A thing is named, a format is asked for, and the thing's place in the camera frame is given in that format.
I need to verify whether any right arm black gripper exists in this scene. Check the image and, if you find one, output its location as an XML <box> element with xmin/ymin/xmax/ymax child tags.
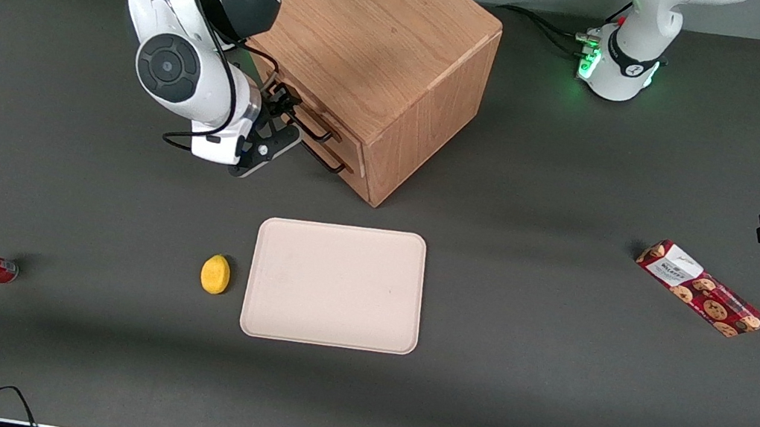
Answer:
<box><xmin>228</xmin><ymin>76</ymin><xmax>311</xmax><ymax>186</ymax></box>

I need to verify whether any black drawer handle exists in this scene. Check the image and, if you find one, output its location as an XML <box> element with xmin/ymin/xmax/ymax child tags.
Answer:
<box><xmin>297</xmin><ymin>136</ymin><xmax>350</xmax><ymax>177</ymax></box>
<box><xmin>282</xmin><ymin>91</ymin><xmax>340</xmax><ymax>145</ymax></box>

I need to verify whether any wooden drawer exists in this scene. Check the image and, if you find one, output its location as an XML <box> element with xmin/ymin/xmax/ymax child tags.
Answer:
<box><xmin>238</xmin><ymin>44</ymin><xmax>379</xmax><ymax>170</ymax></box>
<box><xmin>289</xmin><ymin>132</ymin><xmax>384</xmax><ymax>206</ymax></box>

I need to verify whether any wooden drawer cabinet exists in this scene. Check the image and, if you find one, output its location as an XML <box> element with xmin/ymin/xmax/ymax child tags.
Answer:
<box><xmin>226</xmin><ymin>0</ymin><xmax>509</xmax><ymax>223</ymax></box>

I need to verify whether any red cookie box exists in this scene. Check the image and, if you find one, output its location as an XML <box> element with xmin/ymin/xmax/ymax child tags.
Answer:
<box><xmin>626</xmin><ymin>235</ymin><xmax>760</xmax><ymax>344</ymax></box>

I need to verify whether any yellow lemon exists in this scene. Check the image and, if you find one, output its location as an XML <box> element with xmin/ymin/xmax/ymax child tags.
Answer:
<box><xmin>198</xmin><ymin>252</ymin><xmax>234</xmax><ymax>297</ymax></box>

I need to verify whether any beige plastic tray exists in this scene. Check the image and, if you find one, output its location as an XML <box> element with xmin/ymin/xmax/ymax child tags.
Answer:
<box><xmin>237</xmin><ymin>209</ymin><xmax>434</xmax><ymax>362</ymax></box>

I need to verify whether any grey table mat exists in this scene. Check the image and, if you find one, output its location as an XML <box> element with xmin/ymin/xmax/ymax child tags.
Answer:
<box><xmin>0</xmin><ymin>0</ymin><xmax>760</xmax><ymax>427</ymax></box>

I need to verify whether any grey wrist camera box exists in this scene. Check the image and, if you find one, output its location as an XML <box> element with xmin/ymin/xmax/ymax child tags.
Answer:
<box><xmin>188</xmin><ymin>118</ymin><xmax>248</xmax><ymax>168</ymax></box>

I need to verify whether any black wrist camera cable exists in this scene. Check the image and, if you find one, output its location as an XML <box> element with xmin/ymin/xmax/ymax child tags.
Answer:
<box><xmin>160</xmin><ymin>25</ymin><xmax>286</xmax><ymax>162</ymax></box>

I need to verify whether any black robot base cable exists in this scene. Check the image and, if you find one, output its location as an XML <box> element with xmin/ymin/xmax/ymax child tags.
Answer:
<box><xmin>498</xmin><ymin>3</ymin><xmax>606</xmax><ymax>63</ymax></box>

